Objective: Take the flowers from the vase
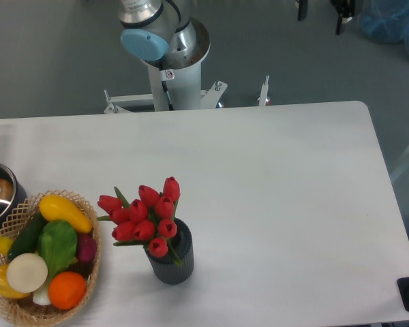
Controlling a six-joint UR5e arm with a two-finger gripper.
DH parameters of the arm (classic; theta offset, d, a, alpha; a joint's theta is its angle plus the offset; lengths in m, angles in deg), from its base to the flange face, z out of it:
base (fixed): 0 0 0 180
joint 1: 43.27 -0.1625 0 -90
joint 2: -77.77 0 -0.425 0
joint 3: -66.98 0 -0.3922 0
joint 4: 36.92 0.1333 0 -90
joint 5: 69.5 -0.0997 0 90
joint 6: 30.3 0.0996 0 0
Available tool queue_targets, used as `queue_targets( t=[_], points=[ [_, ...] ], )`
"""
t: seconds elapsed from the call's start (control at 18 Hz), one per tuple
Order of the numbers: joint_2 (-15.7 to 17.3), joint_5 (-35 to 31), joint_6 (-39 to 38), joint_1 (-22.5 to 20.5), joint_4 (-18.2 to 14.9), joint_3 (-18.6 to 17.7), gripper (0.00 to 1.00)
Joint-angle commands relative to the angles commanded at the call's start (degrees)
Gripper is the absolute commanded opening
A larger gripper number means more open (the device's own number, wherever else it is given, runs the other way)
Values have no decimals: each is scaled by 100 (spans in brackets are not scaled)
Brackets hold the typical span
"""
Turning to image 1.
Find red tulip bouquet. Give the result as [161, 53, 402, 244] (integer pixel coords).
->
[97, 176, 182, 266]

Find dark grey ribbed vase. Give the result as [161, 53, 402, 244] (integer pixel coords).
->
[145, 218, 194, 285]

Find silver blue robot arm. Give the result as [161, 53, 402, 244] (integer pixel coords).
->
[118, 0, 211, 70]

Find yellow bell pepper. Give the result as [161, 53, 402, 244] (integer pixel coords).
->
[0, 264, 31, 299]

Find dark green cucumber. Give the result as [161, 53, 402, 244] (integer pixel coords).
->
[7, 212, 47, 262]

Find purple red onion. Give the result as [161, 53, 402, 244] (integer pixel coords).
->
[76, 234, 97, 262]

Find orange fruit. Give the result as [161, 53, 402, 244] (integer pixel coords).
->
[48, 271, 86, 310]

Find yellow squash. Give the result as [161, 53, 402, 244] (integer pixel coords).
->
[38, 194, 93, 234]

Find black chair legs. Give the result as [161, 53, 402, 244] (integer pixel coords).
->
[294, 0, 364, 35]

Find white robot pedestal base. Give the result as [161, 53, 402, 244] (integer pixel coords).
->
[103, 63, 272, 114]

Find yellow banana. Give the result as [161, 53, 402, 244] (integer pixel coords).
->
[0, 233, 14, 257]

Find woven wicker basket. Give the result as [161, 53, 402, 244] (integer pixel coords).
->
[0, 190, 102, 326]

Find blue plastic bag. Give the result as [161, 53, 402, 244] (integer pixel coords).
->
[358, 1, 409, 55]

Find green lettuce leaf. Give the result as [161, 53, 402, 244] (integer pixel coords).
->
[37, 220, 78, 282]

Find white round onion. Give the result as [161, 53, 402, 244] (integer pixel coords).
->
[6, 253, 48, 293]

